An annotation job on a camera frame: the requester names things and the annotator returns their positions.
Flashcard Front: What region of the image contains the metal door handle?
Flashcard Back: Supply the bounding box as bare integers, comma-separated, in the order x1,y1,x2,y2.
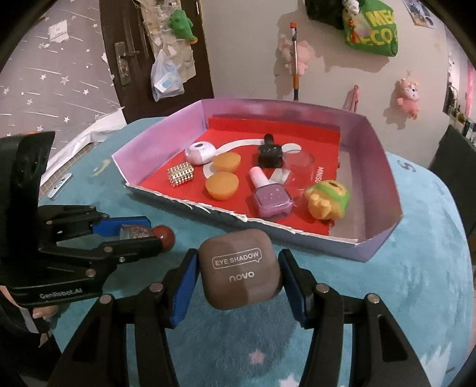
115,42,140,86

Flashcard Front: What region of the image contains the person's left hand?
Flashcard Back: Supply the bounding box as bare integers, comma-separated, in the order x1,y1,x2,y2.
33,305,60,321

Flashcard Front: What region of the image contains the hanging fabric organizer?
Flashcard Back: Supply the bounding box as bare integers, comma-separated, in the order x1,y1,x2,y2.
141,0,196,79

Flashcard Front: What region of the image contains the yellow and green toy figure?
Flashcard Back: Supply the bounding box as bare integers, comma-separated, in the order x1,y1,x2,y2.
305,180,352,220

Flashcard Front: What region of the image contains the pink pig plush toy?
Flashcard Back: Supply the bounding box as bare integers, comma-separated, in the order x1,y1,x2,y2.
395,79,420,120

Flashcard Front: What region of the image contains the glitter bottle with red-brown cap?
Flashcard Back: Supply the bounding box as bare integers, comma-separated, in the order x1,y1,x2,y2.
119,224,175,251

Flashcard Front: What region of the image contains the pale pink plush toy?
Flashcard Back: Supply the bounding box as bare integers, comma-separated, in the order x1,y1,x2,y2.
279,39,311,75

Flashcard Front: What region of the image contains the clear plastic cup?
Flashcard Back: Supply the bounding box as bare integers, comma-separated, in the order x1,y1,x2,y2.
283,149,317,179

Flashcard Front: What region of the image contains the pink round case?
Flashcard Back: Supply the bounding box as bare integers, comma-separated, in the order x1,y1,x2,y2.
185,142,218,165

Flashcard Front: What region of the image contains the white wall switch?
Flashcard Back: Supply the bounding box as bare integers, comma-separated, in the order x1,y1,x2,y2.
48,20,68,41

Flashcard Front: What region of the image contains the teal star printed blanket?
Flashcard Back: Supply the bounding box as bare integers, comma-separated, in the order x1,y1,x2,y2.
35,117,475,387

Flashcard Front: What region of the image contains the dark brown door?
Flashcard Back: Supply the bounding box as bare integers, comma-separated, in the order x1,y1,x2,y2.
100,0,214,123

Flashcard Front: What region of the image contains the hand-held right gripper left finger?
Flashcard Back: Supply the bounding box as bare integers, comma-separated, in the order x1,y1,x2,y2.
59,249,201,387

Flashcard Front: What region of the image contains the black nail polish bottle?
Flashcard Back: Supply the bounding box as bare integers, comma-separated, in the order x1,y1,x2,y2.
257,135,283,169

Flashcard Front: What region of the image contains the purple cardboard box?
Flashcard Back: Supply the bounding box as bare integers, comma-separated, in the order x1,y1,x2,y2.
112,99,404,263

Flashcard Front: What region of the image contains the red paper liner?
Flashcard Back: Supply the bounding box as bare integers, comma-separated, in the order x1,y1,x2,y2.
128,117,343,237

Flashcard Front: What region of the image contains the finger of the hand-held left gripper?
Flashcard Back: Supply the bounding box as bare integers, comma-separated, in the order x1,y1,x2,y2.
39,205,151,246
52,237,162,278

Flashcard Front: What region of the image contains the gold bead cube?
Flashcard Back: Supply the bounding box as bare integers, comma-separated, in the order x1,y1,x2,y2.
167,163,195,188

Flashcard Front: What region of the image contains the person's left forearm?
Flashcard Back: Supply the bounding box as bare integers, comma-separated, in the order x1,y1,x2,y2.
0,290,62,380

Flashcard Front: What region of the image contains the green tote bag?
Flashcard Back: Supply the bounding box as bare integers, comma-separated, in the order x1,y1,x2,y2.
343,0,398,57

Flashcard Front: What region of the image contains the dark chair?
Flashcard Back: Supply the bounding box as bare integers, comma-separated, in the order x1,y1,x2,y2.
428,124,476,231

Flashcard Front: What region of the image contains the small pink wall hanger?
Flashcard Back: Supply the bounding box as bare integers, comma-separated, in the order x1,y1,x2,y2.
346,85,361,112

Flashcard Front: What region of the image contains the orange cake-shaped block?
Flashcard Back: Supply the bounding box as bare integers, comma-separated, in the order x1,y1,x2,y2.
212,152,242,174
205,172,239,200

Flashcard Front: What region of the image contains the white plastic sheet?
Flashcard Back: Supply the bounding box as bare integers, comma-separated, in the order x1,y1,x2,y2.
37,108,127,194

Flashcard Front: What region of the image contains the purple nail polish bottle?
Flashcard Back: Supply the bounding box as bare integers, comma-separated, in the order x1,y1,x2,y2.
249,166,294,219

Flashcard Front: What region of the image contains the green plush toy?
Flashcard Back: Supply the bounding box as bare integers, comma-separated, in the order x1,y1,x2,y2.
169,9,198,43

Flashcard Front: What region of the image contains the black bag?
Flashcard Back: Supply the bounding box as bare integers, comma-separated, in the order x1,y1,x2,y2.
305,0,348,30

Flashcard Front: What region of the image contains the brown eyeshadow compact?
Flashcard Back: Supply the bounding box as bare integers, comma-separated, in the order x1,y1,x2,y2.
198,230,283,309

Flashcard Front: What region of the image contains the clear plastic bag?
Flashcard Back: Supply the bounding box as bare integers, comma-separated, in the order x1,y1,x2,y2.
151,50,185,102

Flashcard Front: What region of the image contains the row of small shelf items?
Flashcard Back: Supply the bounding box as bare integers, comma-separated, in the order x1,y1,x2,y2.
444,108,476,142

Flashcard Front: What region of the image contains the wall poster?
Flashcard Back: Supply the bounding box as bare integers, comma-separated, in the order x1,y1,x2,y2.
403,0,436,27

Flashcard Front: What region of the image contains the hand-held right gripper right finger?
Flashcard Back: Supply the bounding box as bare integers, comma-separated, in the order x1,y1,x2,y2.
278,249,421,387

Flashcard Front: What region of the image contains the orange and white stick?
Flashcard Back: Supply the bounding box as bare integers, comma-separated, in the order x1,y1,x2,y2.
290,22,300,101

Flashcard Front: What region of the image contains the small grey remote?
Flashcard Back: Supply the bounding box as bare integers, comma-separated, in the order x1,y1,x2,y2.
48,175,72,198

